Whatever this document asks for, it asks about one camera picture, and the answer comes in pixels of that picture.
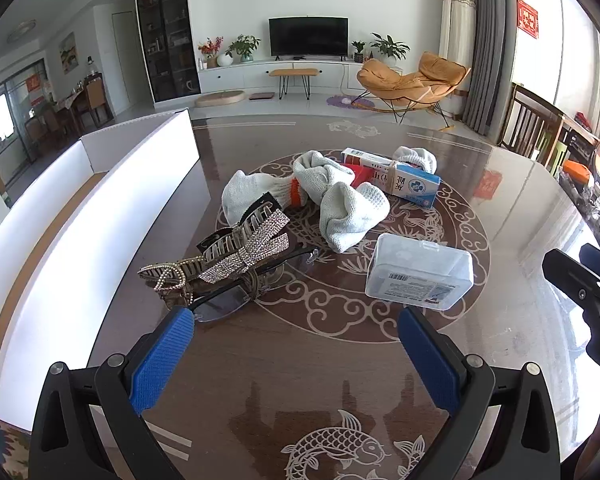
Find black frame glasses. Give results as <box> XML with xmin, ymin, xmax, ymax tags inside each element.
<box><xmin>185</xmin><ymin>245</ymin><xmax>326</xmax><ymax>323</ymax></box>

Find orange lounge chair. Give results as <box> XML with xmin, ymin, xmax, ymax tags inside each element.
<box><xmin>356</xmin><ymin>51</ymin><xmax>472</xmax><ymax>126</ymax></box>

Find rhinestone bow hair claw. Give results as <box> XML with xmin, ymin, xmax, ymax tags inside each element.
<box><xmin>197</xmin><ymin>200</ymin><xmax>291</xmax><ymax>283</ymax></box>

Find red snack packet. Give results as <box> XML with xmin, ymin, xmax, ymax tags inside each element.
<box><xmin>342</xmin><ymin>162</ymin><xmax>377</xmax><ymax>187</ymax></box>

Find wooden bench with metal legs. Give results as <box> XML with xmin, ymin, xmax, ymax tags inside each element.
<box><xmin>270</xmin><ymin>67</ymin><xmax>317</xmax><ymax>101</ymax></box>

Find white cardboard box container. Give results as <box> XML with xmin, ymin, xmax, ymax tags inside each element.
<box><xmin>0</xmin><ymin>109</ymin><xmax>200</xmax><ymax>421</ymax></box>

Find framed wall painting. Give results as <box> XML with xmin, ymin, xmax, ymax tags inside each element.
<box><xmin>58</xmin><ymin>31</ymin><xmax>77</xmax><ymax>72</ymax></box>

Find white television cabinet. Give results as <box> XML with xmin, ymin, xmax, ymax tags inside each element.
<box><xmin>197</xmin><ymin>57</ymin><xmax>376</xmax><ymax>96</ymax></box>

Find black television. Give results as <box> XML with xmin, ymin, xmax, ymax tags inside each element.
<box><xmin>268</xmin><ymin>16</ymin><xmax>351</xmax><ymax>58</ymax></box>

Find blue and white carton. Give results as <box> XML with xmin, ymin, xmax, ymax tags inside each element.
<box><xmin>341</xmin><ymin>147</ymin><xmax>442</xmax><ymax>210</ymax></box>

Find red flower plant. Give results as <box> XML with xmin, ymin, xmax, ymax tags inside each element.
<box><xmin>198</xmin><ymin>37</ymin><xmax>224</xmax><ymax>68</ymax></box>

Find red wall hanging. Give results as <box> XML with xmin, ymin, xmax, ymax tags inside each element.
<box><xmin>517</xmin><ymin>0</ymin><xmax>540</xmax><ymax>38</ymax></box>

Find round ceiling lamp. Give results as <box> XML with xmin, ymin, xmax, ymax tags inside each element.
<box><xmin>7</xmin><ymin>20</ymin><xmax>37</xmax><ymax>43</ymax></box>

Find green potted plant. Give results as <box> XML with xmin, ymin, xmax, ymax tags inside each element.
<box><xmin>225</xmin><ymin>34</ymin><xmax>261</xmax><ymax>63</ymax></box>

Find round beige floor cushion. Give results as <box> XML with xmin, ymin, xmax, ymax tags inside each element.
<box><xmin>195</xmin><ymin>90</ymin><xmax>246</xmax><ymax>107</ymax></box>

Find brown dining chair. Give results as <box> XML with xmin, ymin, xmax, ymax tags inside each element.
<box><xmin>85</xmin><ymin>80</ymin><xmax>113</xmax><ymax>126</ymax></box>

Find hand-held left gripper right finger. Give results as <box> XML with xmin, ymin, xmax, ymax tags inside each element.
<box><xmin>397</xmin><ymin>305</ymin><xmax>576</xmax><ymax>480</ymax></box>

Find large leafy potted plant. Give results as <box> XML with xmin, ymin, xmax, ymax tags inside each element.
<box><xmin>370</xmin><ymin>33</ymin><xmax>411</xmax><ymax>66</ymax></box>

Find purple floor mat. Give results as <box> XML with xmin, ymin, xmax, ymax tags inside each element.
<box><xmin>326</xmin><ymin>92</ymin><xmax>376</xmax><ymax>110</ymax></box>

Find floral patterned cloth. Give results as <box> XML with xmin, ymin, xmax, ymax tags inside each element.
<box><xmin>0</xmin><ymin>400</ymin><xmax>31</xmax><ymax>480</ymax></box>

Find orange box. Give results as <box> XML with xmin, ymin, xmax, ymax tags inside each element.
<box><xmin>562</xmin><ymin>160</ymin><xmax>593</xmax><ymax>186</ymax></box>

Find clear plastic box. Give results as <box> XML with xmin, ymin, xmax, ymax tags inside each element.
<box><xmin>365</xmin><ymin>232</ymin><xmax>475</xmax><ymax>311</ymax></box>

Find white knit glove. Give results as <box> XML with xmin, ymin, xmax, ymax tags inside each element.
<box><xmin>292</xmin><ymin>151</ymin><xmax>392</xmax><ymax>254</ymax></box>
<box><xmin>392</xmin><ymin>146</ymin><xmax>438</xmax><ymax>173</ymax></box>
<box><xmin>222</xmin><ymin>170</ymin><xmax>303</xmax><ymax>226</ymax></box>

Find dark wooden chair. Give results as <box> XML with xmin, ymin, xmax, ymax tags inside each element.
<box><xmin>497</xmin><ymin>82</ymin><xmax>566</xmax><ymax>166</ymax></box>

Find gold rhinestone hair clip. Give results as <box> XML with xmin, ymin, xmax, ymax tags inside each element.
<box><xmin>137</xmin><ymin>255</ymin><xmax>206</xmax><ymax>293</ymax></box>

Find dark glass display cabinet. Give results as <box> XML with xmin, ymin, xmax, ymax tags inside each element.
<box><xmin>134</xmin><ymin>0</ymin><xmax>201</xmax><ymax>106</ymax></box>

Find grey curtain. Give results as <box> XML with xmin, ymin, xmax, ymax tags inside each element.
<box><xmin>460</xmin><ymin>0</ymin><xmax>518</xmax><ymax>136</ymax></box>

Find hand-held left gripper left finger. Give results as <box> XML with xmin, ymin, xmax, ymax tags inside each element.
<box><xmin>27</xmin><ymin>307</ymin><xmax>196</xmax><ymax>480</ymax></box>

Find covered standing air conditioner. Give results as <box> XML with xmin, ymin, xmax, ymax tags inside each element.
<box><xmin>440</xmin><ymin>0</ymin><xmax>478</xmax><ymax>66</ymax></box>

